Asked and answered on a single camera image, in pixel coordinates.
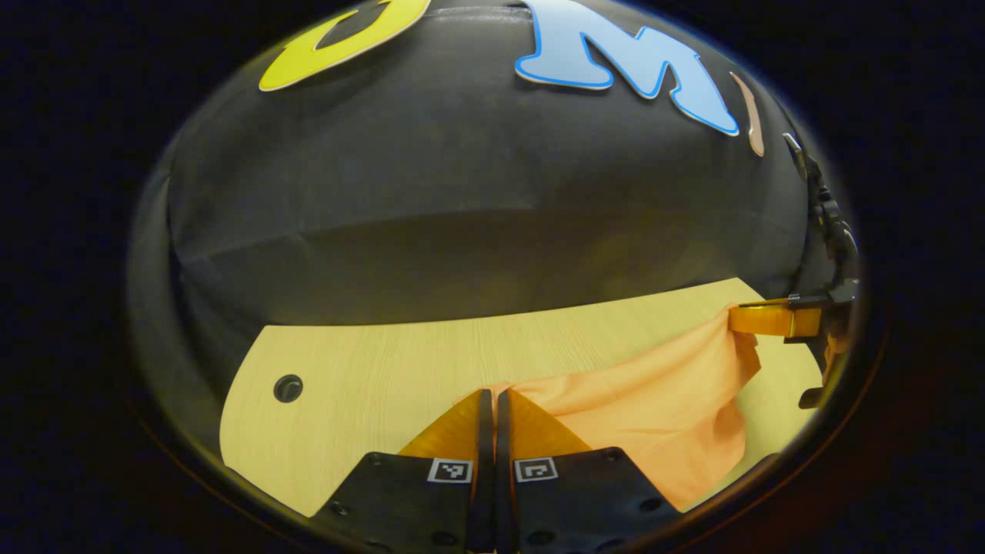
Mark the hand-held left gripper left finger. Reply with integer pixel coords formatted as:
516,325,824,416
312,389,496,554

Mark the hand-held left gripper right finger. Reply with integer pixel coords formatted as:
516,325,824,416
497,389,682,554

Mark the black backdrop cloth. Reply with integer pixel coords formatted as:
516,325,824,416
127,0,855,462

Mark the orange T-shirt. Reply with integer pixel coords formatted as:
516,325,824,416
485,304,764,512

